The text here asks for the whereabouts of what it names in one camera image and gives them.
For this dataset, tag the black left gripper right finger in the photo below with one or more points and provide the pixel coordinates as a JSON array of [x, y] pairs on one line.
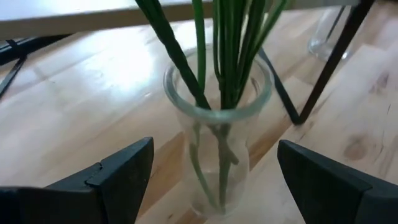
[[335, 199]]

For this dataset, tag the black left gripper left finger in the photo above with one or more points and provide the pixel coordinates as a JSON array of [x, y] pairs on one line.
[[93, 199]]

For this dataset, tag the clear glass vase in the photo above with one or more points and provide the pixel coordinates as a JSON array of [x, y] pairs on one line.
[[323, 46], [217, 116]]

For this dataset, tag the long red flower spray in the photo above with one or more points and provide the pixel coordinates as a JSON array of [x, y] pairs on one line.
[[171, 46]]

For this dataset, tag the short red flower spray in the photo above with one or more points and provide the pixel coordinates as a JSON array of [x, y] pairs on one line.
[[236, 46]]

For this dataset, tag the orange artificial tulip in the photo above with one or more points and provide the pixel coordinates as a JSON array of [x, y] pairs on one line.
[[199, 46]]

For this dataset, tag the black metal table frame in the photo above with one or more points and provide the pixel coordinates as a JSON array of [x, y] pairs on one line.
[[31, 48]]

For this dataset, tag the wooden shelf with black frame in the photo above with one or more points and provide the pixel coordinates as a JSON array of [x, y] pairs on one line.
[[93, 18]]

